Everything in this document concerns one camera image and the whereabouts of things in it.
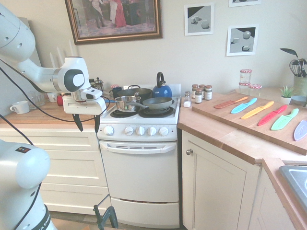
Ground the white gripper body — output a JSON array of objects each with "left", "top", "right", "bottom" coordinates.
[{"left": 62, "top": 87, "right": 107, "bottom": 115}]

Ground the white oven door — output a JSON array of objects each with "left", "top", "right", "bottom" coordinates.
[{"left": 98, "top": 140, "right": 179, "bottom": 203}]

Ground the white freestanding oven stove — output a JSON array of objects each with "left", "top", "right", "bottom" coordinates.
[{"left": 96, "top": 83, "right": 181, "bottom": 229}]

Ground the white oven bottom drawer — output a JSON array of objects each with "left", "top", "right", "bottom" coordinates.
[{"left": 109, "top": 196, "right": 180, "bottom": 229}]

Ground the glass french press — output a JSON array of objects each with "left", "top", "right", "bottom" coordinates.
[{"left": 94, "top": 77, "right": 105, "bottom": 92}]

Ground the stainless steel saucepan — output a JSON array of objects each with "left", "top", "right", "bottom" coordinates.
[{"left": 114, "top": 95, "right": 149, "bottom": 113}]

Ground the dark blue mug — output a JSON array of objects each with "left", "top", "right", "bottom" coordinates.
[{"left": 110, "top": 87, "right": 123, "bottom": 99}]

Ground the clear drinking glass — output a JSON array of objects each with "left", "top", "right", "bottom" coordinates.
[{"left": 35, "top": 92, "right": 46, "bottom": 106}]

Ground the cream drawer cabinet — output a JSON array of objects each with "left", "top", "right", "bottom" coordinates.
[{"left": 0, "top": 128, "right": 111, "bottom": 216}]

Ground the dark wok pan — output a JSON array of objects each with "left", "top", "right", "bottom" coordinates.
[{"left": 116, "top": 85, "right": 153, "bottom": 100}]

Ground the white coffee mug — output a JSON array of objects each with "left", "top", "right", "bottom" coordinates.
[{"left": 10, "top": 100, "right": 30, "bottom": 114}]

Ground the grey frying pan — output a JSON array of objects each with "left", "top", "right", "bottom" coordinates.
[{"left": 142, "top": 97, "right": 174, "bottom": 109}]

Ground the gold framed painting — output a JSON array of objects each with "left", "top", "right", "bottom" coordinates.
[{"left": 64, "top": 0, "right": 164, "bottom": 46}]

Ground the black bar clamp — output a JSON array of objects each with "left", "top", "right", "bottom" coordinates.
[{"left": 93, "top": 194, "right": 118, "bottom": 230}]

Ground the red-orange sheathed knife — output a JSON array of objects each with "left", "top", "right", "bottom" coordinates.
[{"left": 213, "top": 96, "right": 248, "bottom": 109}]

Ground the cream corner cabinet door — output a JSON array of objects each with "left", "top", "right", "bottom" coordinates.
[{"left": 181, "top": 130, "right": 261, "bottom": 230}]

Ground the grey geometric art print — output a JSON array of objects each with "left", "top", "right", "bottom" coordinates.
[
  {"left": 184, "top": 2, "right": 215, "bottom": 37},
  {"left": 226, "top": 23, "right": 260, "bottom": 57},
  {"left": 228, "top": 0, "right": 262, "bottom": 8}
]

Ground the blue sheathed knife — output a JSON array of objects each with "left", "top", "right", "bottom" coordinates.
[{"left": 231, "top": 97, "right": 258, "bottom": 114}]

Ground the large wooden cutting board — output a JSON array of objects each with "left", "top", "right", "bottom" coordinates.
[{"left": 191, "top": 92, "right": 307, "bottom": 156}]

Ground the tall gingham lid glass jar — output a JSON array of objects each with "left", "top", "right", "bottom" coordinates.
[{"left": 239, "top": 69, "right": 253, "bottom": 85}]

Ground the yellow sheathed knife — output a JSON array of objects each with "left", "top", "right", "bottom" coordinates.
[{"left": 240, "top": 101, "right": 275, "bottom": 120}]

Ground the short gingham lid glass jar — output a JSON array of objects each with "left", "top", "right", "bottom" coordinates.
[{"left": 248, "top": 84, "right": 262, "bottom": 96}]

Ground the red sheathed knife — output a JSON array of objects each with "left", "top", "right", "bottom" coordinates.
[{"left": 257, "top": 104, "right": 288, "bottom": 127}]

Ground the green sheathed knife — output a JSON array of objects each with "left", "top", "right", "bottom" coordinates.
[{"left": 271, "top": 108, "right": 300, "bottom": 131}]

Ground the small potted succulent plant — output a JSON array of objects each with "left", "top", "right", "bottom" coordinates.
[{"left": 279, "top": 85, "right": 297, "bottom": 105}]

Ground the light blue bowl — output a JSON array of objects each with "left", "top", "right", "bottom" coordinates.
[{"left": 291, "top": 95, "right": 307, "bottom": 106}]

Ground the purple sheathed knife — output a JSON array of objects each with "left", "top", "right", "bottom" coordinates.
[{"left": 293, "top": 120, "right": 307, "bottom": 142}]

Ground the dark plant leaf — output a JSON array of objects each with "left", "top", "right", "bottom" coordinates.
[{"left": 280, "top": 48, "right": 300, "bottom": 58}]

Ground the green utensil holder crock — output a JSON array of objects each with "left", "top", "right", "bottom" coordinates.
[{"left": 293, "top": 74, "right": 307, "bottom": 97}]

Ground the stainless steel sink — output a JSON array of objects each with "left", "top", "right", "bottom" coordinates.
[{"left": 278, "top": 165, "right": 307, "bottom": 208}]

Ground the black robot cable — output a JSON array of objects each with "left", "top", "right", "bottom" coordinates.
[{"left": 0, "top": 57, "right": 113, "bottom": 230}]

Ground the blue kettle black handle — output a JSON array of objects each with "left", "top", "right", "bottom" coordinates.
[{"left": 152, "top": 71, "right": 173, "bottom": 99}]

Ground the black wire whisk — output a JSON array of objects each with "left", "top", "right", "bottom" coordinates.
[{"left": 289, "top": 59, "right": 302, "bottom": 77}]

